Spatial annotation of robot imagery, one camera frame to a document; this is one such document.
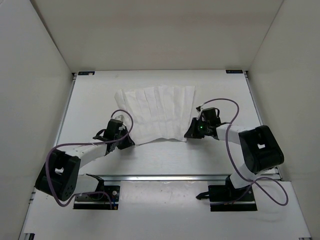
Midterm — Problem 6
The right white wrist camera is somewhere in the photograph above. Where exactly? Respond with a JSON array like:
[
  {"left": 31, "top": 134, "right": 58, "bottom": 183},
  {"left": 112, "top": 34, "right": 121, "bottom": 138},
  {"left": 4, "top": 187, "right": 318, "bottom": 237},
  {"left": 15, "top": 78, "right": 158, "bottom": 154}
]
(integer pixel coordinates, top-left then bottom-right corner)
[{"left": 196, "top": 104, "right": 204, "bottom": 120}]

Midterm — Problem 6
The left aluminium table rail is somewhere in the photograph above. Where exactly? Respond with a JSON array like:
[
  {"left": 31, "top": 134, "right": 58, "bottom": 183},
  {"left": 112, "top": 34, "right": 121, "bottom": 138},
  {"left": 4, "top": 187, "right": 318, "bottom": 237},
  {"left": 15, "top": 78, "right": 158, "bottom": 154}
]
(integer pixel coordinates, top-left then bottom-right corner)
[{"left": 52, "top": 72, "right": 78, "bottom": 147}]

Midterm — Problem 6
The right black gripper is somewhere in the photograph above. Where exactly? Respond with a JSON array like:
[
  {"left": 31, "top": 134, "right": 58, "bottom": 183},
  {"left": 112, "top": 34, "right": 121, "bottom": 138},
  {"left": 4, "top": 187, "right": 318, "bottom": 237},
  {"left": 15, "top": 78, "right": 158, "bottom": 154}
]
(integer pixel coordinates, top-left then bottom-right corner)
[{"left": 184, "top": 117, "right": 210, "bottom": 139}]

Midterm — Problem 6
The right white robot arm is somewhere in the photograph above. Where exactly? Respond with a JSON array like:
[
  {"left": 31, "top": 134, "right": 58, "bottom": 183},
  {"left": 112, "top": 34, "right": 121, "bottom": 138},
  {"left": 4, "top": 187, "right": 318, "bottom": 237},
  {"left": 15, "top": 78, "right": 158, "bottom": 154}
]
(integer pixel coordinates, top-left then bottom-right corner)
[{"left": 184, "top": 107, "right": 285, "bottom": 200}]

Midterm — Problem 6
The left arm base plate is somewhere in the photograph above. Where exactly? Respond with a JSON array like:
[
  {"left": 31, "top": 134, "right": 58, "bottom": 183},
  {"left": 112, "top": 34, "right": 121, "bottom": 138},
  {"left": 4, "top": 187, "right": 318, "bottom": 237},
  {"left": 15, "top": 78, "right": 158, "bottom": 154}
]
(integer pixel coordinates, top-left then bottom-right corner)
[{"left": 73, "top": 182, "right": 121, "bottom": 211}]

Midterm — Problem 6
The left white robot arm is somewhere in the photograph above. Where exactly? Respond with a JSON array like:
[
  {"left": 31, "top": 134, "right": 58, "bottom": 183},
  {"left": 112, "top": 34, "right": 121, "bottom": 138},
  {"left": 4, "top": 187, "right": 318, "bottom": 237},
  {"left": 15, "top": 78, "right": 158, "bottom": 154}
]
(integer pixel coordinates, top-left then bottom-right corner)
[{"left": 35, "top": 119, "right": 135, "bottom": 202}]

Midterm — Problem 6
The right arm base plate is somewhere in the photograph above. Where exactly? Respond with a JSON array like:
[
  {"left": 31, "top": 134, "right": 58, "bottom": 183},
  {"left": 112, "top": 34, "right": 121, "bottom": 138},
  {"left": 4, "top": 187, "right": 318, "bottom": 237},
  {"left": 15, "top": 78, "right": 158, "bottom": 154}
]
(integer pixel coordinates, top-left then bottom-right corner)
[{"left": 196, "top": 185, "right": 258, "bottom": 212}]

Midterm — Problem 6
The right aluminium table rail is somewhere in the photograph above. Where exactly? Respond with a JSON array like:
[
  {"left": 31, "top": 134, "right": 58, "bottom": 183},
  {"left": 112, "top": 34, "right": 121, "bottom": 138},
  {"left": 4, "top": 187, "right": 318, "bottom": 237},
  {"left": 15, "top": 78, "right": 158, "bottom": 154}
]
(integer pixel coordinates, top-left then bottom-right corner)
[{"left": 244, "top": 70, "right": 283, "bottom": 181}]

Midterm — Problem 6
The white skirt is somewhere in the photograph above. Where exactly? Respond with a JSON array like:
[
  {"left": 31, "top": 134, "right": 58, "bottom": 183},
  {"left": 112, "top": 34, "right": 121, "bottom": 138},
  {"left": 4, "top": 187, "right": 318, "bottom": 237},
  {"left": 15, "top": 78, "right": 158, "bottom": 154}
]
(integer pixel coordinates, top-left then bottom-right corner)
[{"left": 114, "top": 85, "right": 196, "bottom": 145}]

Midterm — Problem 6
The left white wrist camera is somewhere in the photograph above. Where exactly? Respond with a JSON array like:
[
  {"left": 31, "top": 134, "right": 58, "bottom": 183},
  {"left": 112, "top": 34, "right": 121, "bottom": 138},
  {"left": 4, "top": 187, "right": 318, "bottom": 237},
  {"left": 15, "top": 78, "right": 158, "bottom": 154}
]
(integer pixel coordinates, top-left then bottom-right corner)
[{"left": 114, "top": 114, "right": 125, "bottom": 125}]

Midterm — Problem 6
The left blue corner sticker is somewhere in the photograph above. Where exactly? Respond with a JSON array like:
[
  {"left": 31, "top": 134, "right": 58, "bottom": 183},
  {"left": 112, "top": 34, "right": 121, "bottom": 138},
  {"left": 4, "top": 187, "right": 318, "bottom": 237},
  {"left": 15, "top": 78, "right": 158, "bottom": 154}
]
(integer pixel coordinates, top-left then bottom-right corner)
[{"left": 77, "top": 71, "right": 95, "bottom": 76}]

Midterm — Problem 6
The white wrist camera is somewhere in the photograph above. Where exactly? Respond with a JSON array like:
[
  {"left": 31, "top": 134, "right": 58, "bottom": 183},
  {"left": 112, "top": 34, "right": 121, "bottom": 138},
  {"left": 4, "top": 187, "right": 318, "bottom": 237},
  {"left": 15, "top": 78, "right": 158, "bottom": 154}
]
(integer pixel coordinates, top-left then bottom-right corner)
[
  {"left": 114, "top": 114, "right": 125, "bottom": 125},
  {"left": 196, "top": 104, "right": 204, "bottom": 120}
]

